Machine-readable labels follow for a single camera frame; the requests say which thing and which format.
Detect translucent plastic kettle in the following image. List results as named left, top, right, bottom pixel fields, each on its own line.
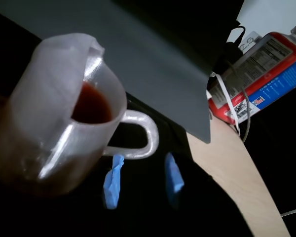
left=0, top=33, right=160, bottom=198

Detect white lettered box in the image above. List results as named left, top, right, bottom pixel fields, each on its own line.
left=238, top=31, right=264, bottom=54

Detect black plug with cable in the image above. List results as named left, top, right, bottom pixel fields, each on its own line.
left=223, top=24, right=247, bottom=65

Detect black work mat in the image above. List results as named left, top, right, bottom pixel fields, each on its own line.
left=0, top=7, right=240, bottom=237

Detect white flat strap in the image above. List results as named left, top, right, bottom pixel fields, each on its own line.
left=209, top=72, right=241, bottom=136

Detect red-brown tea liquid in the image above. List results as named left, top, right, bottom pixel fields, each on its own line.
left=70, top=82, right=113, bottom=124

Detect red labelled plastic container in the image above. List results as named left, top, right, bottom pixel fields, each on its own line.
left=206, top=21, right=296, bottom=125

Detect grey braided cable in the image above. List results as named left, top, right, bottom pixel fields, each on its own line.
left=226, top=59, right=252, bottom=144

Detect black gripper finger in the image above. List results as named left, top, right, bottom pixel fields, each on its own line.
left=164, top=152, right=185, bottom=210
left=103, top=154, right=125, bottom=210

